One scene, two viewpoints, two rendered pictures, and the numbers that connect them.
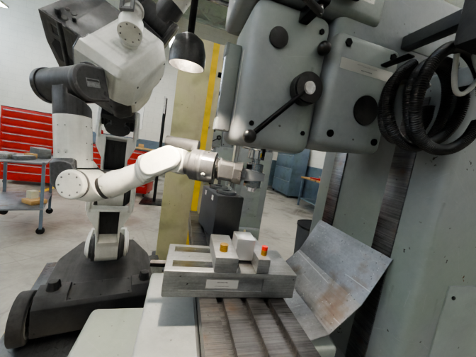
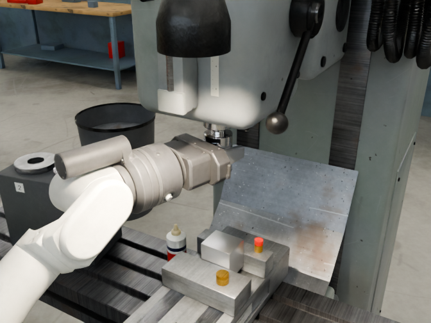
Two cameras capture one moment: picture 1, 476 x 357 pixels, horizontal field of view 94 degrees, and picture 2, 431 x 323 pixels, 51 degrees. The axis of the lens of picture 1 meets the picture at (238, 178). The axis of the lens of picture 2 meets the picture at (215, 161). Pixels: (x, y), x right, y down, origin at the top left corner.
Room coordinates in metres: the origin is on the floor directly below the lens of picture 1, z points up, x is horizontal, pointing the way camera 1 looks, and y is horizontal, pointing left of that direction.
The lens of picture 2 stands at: (0.14, 0.45, 1.54)
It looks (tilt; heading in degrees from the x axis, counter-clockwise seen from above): 25 degrees down; 315
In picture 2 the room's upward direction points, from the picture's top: straight up
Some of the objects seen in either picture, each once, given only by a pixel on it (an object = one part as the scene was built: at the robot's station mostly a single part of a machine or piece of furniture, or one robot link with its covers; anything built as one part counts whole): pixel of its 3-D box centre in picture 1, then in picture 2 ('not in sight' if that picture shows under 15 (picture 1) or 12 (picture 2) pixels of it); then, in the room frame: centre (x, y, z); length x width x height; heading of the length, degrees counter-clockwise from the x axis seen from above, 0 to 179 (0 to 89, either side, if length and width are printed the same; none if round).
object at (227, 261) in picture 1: (222, 251); (205, 281); (0.60, 0.01, 1.01); 0.15 x 0.06 x 0.04; 13
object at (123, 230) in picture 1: (108, 242); not in sight; (1.17, 0.66, 0.68); 0.21 x 0.20 x 0.13; 28
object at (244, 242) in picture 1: (242, 245); (222, 255); (0.61, -0.04, 1.03); 0.06 x 0.05 x 0.06; 13
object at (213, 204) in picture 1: (219, 209); (61, 204); (1.00, 0.06, 1.02); 0.22 x 0.12 x 0.20; 26
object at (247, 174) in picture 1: (253, 176); (231, 157); (0.59, -0.04, 1.24); 0.06 x 0.02 x 0.03; 88
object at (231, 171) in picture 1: (221, 170); (174, 168); (0.62, 0.05, 1.23); 0.13 x 0.12 x 0.10; 178
